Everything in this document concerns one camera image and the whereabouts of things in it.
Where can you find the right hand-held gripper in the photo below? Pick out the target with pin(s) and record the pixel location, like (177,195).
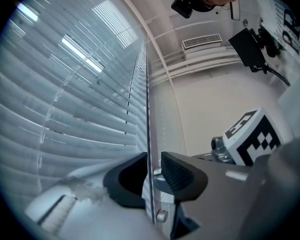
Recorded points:
(252,139)

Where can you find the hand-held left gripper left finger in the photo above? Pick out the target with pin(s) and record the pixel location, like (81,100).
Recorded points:
(115,184)

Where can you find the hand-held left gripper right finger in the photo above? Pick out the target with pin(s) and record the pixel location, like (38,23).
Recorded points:
(185,181)

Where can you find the white window blinds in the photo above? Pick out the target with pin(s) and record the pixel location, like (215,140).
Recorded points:
(77,96)

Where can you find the white ceiling pipe bundle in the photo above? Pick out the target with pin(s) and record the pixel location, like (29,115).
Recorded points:
(202,66)

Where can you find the black chest-mounted box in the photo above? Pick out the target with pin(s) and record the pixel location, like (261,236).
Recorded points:
(247,49)

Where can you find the white air vent grille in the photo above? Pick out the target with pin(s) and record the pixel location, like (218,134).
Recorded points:
(201,42)

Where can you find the person's light shirt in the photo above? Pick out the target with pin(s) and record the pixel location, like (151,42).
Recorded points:
(277,9)

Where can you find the partition frame post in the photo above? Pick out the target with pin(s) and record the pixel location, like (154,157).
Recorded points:
(148,109)

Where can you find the black head-worn camera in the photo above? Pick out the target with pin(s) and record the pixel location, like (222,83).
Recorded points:
(182,7)

